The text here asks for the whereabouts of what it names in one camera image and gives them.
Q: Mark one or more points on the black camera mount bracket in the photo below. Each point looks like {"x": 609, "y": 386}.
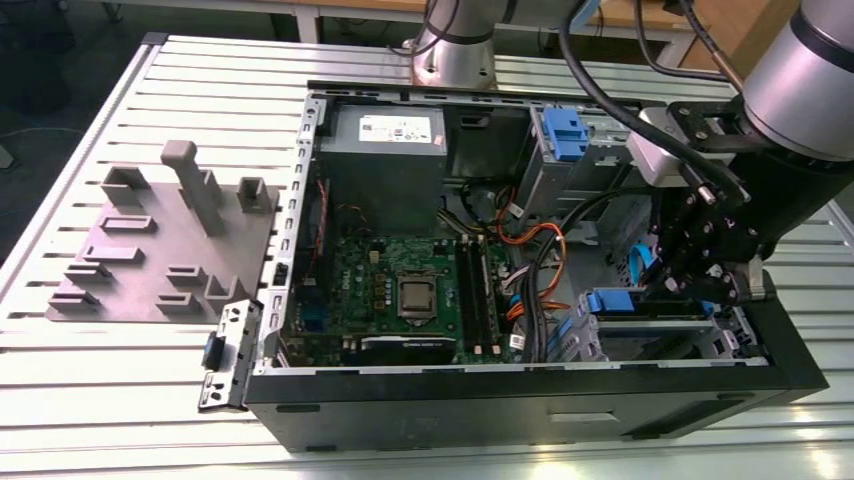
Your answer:
{"x": 701, "y": 125}

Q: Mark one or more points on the white desk frame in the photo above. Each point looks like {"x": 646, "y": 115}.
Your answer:
{"x": 308, "y": 30}

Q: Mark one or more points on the black graphics card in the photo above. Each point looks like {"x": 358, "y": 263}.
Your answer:
{"x": 401, "y": 351}

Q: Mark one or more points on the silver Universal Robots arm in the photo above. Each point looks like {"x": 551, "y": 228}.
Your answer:
{"x": 801, "y": 75}

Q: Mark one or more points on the silver CPU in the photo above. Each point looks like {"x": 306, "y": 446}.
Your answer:
{"x": 417, "y": 295}

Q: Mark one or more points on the grey parts rack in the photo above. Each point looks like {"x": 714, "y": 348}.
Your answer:
{"x": 154, "y": 250}

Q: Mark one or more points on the blue drive latch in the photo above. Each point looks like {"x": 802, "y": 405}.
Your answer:
{"x": 566, "y": 132}

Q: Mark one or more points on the wooden desk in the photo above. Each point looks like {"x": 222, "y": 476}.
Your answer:
{"x": 614, "y": 20}

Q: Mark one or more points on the black office chair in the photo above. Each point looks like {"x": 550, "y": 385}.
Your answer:
{"x": 34, "y": 75}

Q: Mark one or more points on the hard disk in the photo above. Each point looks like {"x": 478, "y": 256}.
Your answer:
{"x": 610, "y": 302}

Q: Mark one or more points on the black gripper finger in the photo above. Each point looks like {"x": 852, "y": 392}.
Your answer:
{"x": 674, "y": 220}
{"x": 721, "y": 285}

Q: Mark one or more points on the silver metal disk bay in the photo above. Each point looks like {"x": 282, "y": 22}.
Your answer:
{"x": 657, "y": 323}

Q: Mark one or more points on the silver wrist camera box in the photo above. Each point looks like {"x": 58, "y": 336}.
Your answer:
{"x": 657, "y": 160}

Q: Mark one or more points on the green motherboard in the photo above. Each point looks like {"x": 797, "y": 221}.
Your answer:
{"x": 360, "y": 260}

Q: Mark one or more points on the CPU socket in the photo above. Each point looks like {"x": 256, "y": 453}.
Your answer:
{"x": 419, "y": 318}

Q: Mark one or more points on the grey power supply unit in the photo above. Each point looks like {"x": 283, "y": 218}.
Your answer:
{"x": 380, "y": 190}

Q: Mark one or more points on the silver optical drive cage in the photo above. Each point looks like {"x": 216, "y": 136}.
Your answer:
{"x": 567, "y": 185}

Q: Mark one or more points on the brown wooden cabinet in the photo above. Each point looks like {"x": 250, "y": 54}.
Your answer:
{"x": 747, "y": 25}

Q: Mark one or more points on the black open PC case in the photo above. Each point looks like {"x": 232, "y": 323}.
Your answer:
{"x": 467, "y": 420}

